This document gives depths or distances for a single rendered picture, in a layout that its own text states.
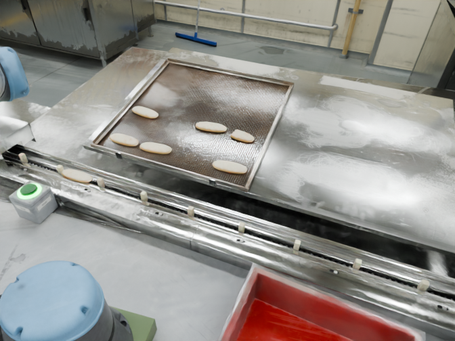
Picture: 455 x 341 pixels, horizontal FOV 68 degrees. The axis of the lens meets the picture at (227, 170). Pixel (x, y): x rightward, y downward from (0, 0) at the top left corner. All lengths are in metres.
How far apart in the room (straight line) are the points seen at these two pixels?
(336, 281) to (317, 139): 0.44
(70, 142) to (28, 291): 0.80
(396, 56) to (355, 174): 3.25
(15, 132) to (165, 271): 0.65
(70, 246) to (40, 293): 0.40
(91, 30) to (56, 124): 2.30
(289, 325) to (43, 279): 0.47
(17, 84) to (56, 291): 0.30
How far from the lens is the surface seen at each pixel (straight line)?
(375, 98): 1.27
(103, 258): 0.88
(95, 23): 3.56
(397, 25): 4.08
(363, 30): 4.40
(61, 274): 0.54
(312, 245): 0.86
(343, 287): 0.80
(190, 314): 0.77
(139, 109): 1.17
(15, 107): 1.57
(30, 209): 0.97
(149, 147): 1.03
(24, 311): 0.53
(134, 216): 0.89
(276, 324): 0.77
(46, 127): 1.38
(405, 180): 1.03
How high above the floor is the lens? 1.51
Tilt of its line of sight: 40 degrees down
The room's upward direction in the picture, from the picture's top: 3 degrees clockwise
